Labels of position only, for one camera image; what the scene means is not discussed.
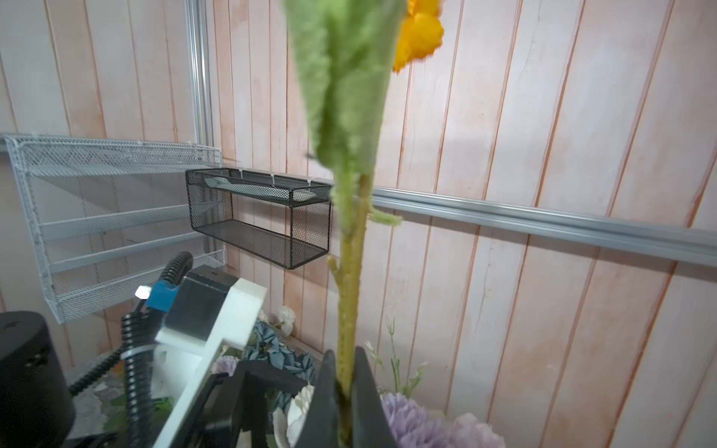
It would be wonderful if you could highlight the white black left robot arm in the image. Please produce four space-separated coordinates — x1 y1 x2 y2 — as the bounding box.
1 252 311 447

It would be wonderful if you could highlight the white wire mesh shelf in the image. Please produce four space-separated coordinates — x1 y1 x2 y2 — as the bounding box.
5 134 225 323

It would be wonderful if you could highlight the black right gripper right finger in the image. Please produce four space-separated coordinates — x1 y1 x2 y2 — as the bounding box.
352 346 397 448

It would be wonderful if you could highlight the yellow orange poppy stem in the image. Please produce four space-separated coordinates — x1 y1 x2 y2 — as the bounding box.
284 1 444 447

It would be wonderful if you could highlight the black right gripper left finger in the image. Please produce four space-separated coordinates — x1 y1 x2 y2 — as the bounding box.
296 350 339 448

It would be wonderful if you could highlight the black wire mesh basket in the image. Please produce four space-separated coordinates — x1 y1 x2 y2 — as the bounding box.
185 167 332 270

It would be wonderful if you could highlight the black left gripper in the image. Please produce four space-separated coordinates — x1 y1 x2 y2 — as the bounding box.
169 360 308 447

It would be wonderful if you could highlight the pink white green bouquet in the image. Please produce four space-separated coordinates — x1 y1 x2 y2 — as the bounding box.
104 306 296 432

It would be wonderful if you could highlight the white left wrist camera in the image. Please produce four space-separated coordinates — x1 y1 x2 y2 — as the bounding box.
122 264 266 447

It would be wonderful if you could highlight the purple white flower bouquet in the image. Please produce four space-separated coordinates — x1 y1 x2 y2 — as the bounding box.
272 320 505 447

